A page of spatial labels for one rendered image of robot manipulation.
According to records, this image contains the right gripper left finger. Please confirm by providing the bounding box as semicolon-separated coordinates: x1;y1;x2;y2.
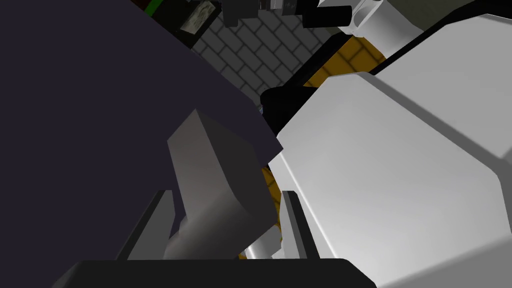
115;189;177;261

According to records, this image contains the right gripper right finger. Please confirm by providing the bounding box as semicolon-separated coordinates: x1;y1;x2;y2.
279;190;321;261

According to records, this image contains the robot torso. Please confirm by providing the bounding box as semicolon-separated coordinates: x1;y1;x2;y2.
267;13;512;288

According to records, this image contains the dark cupboard door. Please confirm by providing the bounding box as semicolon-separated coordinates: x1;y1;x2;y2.
0;0;285;288

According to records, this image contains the grey curved bar handle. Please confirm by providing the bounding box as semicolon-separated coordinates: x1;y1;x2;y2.
163;107;283;261

